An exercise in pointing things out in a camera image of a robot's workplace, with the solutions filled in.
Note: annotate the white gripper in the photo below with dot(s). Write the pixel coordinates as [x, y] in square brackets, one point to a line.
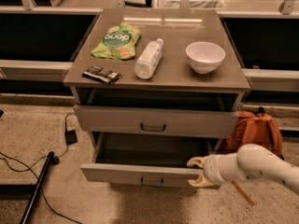
[212, 169]

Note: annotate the grey drawer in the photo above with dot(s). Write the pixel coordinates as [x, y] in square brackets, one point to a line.
[146, 160]
[210, 124]

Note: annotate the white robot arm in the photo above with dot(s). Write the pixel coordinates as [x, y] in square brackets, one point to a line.
[248, 163]

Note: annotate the grey drawer cabinet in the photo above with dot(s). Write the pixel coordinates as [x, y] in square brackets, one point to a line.
[174, 85]

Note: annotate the grey top drawer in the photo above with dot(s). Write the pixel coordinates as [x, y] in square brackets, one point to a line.
[210, 124]

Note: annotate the orange backpack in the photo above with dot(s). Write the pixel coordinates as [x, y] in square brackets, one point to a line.
[257, 128]

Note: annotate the white bowl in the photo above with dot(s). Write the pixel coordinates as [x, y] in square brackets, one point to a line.
[204, 57]

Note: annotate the clear plastic water bottle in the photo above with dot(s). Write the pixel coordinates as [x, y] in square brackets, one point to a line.
[149, 59]

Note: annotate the black power adapter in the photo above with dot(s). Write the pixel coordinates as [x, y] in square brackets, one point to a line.
[70, 137]

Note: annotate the black snack bar wrapper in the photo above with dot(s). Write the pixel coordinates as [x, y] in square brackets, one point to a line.
[101, 74]

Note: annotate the black metal floor bar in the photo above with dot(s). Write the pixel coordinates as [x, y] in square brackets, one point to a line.
[37, 189]

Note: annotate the green snack bag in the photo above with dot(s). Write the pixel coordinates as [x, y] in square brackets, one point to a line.
[118, 43]

